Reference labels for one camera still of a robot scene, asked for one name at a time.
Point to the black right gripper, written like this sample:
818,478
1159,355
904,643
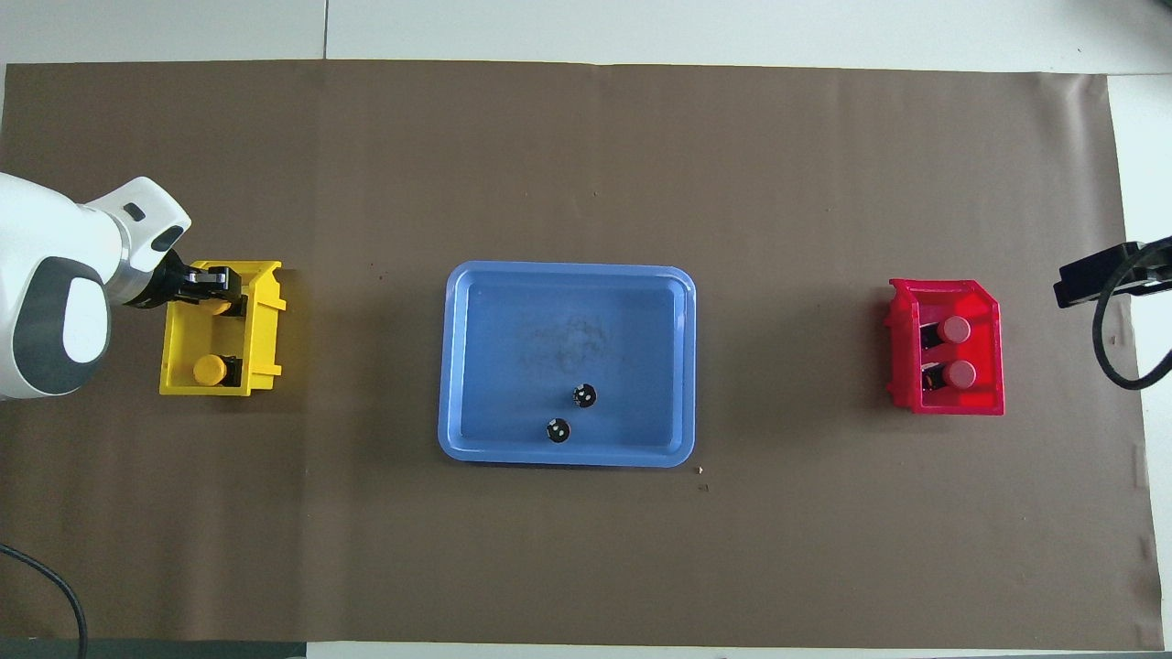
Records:
1158,261

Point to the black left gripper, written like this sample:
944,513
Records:
169,282

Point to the yellow push button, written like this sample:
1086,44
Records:
220,307
209,369

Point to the red push button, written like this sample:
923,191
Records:
956,329
961,373

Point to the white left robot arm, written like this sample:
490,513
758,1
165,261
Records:
46,247

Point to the yellow plastic bin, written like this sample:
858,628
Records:
261,366

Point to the red plastic bin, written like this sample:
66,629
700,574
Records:
961,407

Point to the blue plastic tray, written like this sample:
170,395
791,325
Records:
513,366

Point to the black cylindrical capacitor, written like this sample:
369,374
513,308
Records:
558,430
584,395

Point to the brown paper table mat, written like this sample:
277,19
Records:
586,549

